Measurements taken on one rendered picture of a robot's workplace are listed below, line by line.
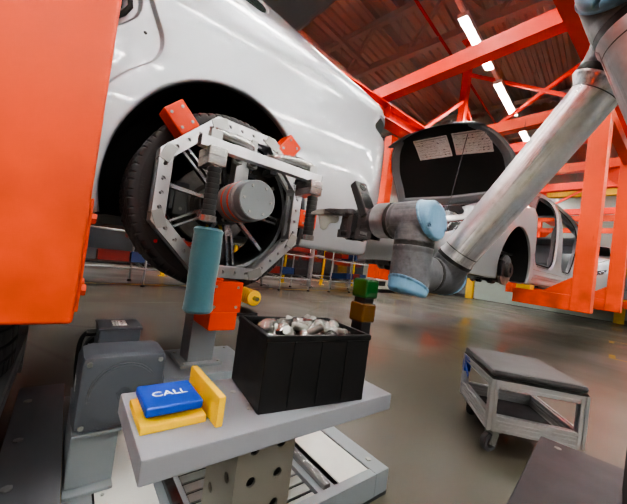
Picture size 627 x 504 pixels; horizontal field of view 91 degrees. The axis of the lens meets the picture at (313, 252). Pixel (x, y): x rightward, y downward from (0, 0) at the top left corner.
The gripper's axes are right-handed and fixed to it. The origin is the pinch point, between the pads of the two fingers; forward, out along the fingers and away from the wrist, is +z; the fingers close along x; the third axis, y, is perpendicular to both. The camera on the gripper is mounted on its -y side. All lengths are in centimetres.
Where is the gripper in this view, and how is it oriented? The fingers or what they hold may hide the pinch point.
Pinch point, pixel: (329, 215)
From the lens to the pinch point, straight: 97.1
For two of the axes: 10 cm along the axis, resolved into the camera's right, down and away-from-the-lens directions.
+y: -1.3, 9.9, -0.3
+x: 7.7, 1.2, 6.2
